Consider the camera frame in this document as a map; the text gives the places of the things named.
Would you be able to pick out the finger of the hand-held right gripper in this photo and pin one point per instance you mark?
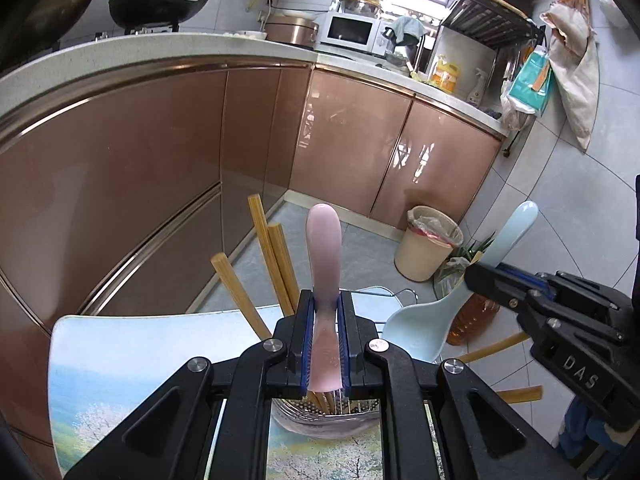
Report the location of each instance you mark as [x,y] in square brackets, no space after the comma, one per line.
[522,276]
[492,285]

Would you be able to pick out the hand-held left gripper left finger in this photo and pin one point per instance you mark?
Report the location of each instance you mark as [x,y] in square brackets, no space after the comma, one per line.
[306,345]

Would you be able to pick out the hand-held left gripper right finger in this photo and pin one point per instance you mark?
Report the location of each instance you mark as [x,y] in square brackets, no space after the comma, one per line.
[345,345]

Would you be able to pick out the bamboo chopstick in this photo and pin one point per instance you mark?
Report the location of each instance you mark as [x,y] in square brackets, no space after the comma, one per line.
[282,255]
[235,285]
[265,240]
[500,347]
[522,394]

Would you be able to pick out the light blue ceramic spoon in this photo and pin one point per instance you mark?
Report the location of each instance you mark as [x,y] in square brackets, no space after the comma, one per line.
[420,330]

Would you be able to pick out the pink ceramic spoon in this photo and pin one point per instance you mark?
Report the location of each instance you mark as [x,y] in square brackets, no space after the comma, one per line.
[324,260]

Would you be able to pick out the person's right hand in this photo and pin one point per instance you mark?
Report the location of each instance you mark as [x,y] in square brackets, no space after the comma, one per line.
[575,425]

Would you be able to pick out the orange oil bottle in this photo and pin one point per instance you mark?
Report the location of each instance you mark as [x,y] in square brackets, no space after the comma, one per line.
[472,317]

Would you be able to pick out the white plastic bag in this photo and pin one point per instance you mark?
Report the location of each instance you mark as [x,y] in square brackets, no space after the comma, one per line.
[452,271]

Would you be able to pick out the beige trash bin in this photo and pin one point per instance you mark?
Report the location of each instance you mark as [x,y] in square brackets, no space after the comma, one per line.
[425,255]

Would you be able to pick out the grey cloth wrap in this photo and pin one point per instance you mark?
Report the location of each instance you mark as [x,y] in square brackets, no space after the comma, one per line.
[325,429]

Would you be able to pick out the white spray bottle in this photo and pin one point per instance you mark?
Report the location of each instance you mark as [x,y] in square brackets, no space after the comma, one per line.
[476,91]

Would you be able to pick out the teal shopping bag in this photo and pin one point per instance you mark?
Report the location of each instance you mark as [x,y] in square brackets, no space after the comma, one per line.
[530,82]

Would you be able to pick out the yellow plastic container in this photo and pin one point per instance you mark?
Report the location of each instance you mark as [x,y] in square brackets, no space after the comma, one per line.
[446,77]

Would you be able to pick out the beige cloth bag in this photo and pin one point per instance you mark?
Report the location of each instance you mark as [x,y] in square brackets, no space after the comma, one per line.
[575,70]

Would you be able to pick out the brown kitchen cabinet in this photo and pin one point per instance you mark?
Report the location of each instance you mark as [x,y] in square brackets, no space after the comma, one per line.
[150,160]

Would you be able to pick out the black metal dish rack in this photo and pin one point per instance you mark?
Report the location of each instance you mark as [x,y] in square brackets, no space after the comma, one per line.
[487,17]

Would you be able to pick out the teal cloth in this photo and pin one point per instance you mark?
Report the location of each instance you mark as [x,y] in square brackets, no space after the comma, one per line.
[407,27]

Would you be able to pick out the white microwave oven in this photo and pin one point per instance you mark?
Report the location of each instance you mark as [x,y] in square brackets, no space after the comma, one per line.
[345,32]

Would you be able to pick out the metal steamer pot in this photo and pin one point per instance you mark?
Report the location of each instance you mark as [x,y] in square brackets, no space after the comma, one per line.
[360,4]

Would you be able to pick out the brown rice cooker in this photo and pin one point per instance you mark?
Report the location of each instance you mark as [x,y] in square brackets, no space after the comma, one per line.
[292,32]

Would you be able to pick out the white plate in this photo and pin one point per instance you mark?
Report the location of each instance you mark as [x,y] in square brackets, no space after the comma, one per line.
[252,35]

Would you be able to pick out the white kitchen countertop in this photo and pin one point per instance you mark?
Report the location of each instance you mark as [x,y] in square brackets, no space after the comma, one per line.
[200,46]

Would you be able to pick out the gas stove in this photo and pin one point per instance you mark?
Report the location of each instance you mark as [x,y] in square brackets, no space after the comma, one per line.
[150,29]

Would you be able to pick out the dark brown wok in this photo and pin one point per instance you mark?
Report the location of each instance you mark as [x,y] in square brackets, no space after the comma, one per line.
[60,5]

